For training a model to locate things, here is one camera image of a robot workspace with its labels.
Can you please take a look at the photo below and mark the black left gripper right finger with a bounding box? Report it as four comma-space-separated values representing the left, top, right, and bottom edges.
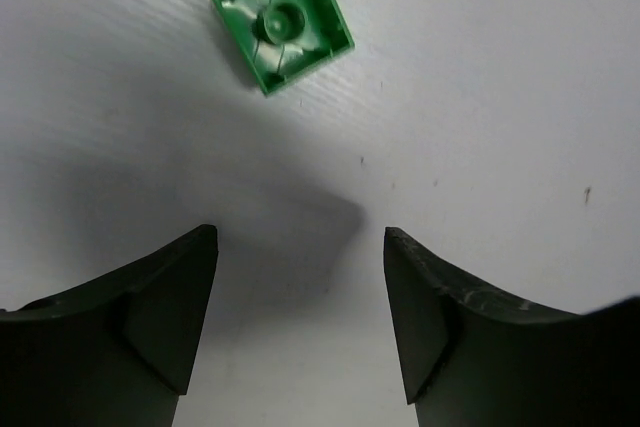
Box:
383, 227, 639, 426

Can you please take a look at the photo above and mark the small dark green lego cube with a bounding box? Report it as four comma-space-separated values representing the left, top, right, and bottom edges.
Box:
211, 0, 355, 96

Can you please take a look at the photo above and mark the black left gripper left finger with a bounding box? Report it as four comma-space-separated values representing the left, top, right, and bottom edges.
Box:
1, 224, 218, 426

